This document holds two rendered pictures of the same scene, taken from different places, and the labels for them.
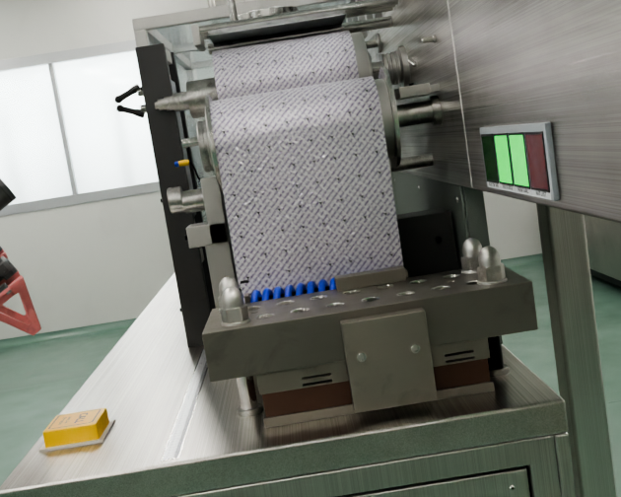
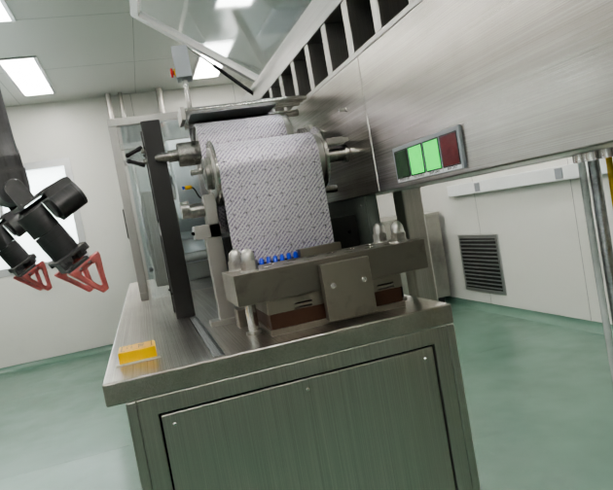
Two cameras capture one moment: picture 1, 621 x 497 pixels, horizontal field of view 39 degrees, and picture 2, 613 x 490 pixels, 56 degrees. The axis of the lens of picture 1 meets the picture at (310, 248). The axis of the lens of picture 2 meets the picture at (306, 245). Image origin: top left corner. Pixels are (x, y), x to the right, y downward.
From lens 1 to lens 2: 0.31 m
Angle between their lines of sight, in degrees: 15
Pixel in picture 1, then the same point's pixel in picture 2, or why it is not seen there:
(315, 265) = (282, 245)
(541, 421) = (439, 317)
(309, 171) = (276, 186)
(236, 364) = (254, 295)
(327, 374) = (308, 300)
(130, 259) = (55, 313)
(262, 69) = (229, 134)
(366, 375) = (336, 297)
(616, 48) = (520, 65)
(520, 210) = not seen: hidden behind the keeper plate
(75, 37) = not seen: hidden behind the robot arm
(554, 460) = (447, 339)
